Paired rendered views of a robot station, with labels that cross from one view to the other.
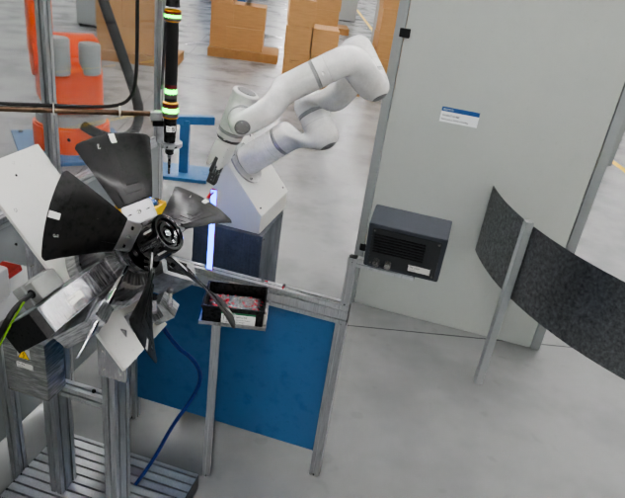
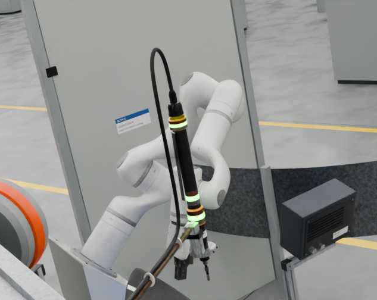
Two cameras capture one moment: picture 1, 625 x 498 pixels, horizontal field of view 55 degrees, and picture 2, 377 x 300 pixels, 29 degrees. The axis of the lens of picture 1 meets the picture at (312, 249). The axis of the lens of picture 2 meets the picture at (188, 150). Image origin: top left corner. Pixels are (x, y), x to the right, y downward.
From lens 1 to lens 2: 1.64 m
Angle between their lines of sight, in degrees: 39
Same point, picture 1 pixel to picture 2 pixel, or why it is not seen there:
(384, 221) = (308, 210)
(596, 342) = not seen: outside the picture
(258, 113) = (226, 175)
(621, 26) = not seen: outside the picture
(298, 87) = (223, 137)
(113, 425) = not seen: outside the picture
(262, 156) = (120, 243)
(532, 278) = not seen: hidden behind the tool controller
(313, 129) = (161, 184)
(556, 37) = (174, 15)
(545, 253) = (296, 181)
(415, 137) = (105, 162)
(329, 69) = (233, 108)
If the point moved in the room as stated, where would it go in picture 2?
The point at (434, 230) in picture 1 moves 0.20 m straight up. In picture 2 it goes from (340, 191) to (333, 138)
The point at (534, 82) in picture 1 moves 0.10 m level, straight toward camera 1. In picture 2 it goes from (175, 59) to (184, 61)
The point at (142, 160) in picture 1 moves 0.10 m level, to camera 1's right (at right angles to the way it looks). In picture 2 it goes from (167, 290) to (194, 272)
